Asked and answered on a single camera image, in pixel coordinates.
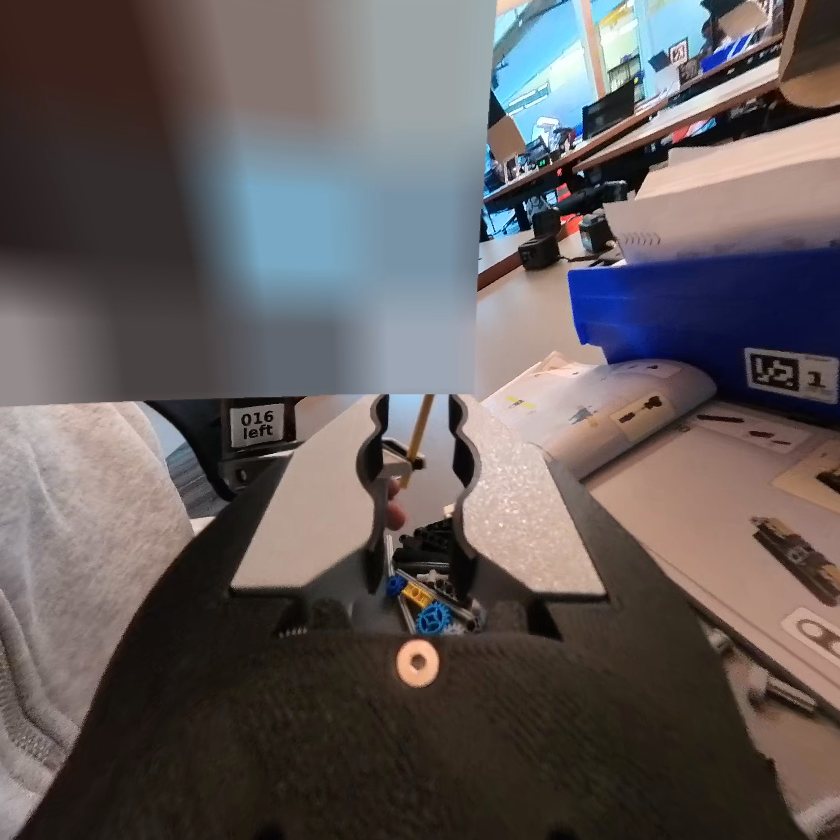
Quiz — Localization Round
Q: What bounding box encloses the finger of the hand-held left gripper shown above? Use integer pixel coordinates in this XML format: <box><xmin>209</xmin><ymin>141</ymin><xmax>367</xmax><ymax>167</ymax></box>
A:
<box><xmin>379</xmin><ymin>438</ymin><xmax>426</xmax><ymax>490</ymax></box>

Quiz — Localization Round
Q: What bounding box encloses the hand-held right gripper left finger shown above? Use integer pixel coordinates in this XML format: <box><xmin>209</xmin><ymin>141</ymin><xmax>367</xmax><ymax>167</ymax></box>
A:
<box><xmin>230</xmin><ymin>394</ymin><xmax>393</xmax><ymax>601</ymax></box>

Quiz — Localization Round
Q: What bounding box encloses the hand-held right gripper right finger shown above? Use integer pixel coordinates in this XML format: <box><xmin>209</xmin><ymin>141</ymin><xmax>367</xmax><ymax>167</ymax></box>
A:
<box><xmin>448</xmin><ymin>394</ymin><xmax>608</xmax><ymax>605</ymax></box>

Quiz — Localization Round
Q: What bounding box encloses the thin yellow lego beam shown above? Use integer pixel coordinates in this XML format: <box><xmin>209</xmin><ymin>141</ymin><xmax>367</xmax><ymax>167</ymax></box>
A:
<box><xmin>402</xmin><ymin>394</ymin><xmax>435</xmax><ymax>490</ymax></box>

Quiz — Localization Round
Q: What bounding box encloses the pile of loose lego pieces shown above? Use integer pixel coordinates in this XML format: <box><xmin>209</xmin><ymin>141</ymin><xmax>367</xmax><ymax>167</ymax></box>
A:
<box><xmin>384</xmin><ymin>515</ymin><xmax>821</xmax><ymax>723</ymax></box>

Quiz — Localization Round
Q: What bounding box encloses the open lego instruction booklet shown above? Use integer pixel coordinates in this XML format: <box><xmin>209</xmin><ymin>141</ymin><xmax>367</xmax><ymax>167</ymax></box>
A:
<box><xmin>482</xmin><ymin>351</ymin><xmax>840</xmax><ymax>716</ymax></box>

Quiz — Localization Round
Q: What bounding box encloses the grey zip sweatshirt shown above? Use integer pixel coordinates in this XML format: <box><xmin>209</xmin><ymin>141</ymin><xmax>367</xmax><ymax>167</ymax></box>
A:
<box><xmin>0</xmin><ymin>402</ymin><xmax>198</xmax><ymax>840</ymax></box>

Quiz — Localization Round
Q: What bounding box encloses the grey table with brown edge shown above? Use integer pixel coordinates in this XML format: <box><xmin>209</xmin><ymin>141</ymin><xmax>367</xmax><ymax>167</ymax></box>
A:
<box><xmin>478</xmin><ymin>223</ymin><xmax>592</xmax><ymax>291</ymax></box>

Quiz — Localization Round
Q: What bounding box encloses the blue plastic bin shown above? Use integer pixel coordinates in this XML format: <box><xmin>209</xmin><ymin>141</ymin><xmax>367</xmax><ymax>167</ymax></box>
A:
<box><xmin>567</xmin><ymin>246</ymin><xmax>840</xmax><ymax>421</ymax></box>

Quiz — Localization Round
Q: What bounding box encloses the black charger block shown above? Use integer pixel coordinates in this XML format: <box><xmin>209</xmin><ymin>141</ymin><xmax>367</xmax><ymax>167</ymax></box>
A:
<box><xmin>518</xmin><ymin>209</ymin><xmax>563</xmax><ymax>270</ymax></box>
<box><xmin>579</xmin><ymin>211</ymin><xmax>618</xmax><ymax>253</ymax></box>

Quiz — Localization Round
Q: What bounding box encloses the black power tool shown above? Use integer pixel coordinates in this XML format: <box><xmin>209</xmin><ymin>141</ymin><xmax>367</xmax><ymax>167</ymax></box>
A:
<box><xmin>561</xmin><ymin>182</ymin><xmax>629</xmax><ymax>214</ymax></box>

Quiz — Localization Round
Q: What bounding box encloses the brown cardboard sheet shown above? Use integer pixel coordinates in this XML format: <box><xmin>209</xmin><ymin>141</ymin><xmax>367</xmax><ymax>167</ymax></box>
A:
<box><xmin>489</xmin><ymin>115</ymin><xmax>527</xmax><ymax>158</ymax></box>

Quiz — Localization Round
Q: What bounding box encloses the white cardboard box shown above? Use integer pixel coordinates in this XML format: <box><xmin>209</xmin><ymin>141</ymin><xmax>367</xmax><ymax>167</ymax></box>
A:
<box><xmin>604</xmin><ymin>138</ymin><xmax>840</xmax><ymax>266</ymax></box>

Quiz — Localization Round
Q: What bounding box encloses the black laptop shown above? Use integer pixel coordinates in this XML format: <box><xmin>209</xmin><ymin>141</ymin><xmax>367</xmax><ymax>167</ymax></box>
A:
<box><xmin>583</xmin><ymin>79</ymin><xmax>636</xmax><ymax>139</ymax></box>

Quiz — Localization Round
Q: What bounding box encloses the long background desk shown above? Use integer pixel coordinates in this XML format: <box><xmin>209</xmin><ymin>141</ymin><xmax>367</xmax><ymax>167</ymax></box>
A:
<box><xmin>574</xmin><ymin>59</ymin><xmax>785</xmax><ymax>175</ymax></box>

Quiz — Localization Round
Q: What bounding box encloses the brown cardboard box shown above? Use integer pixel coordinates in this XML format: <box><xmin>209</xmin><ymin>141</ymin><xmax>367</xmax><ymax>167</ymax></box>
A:
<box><xmin>777</xmin><ymin>0</ymin><xmax>840</xmax><ymax>109</ymax></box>

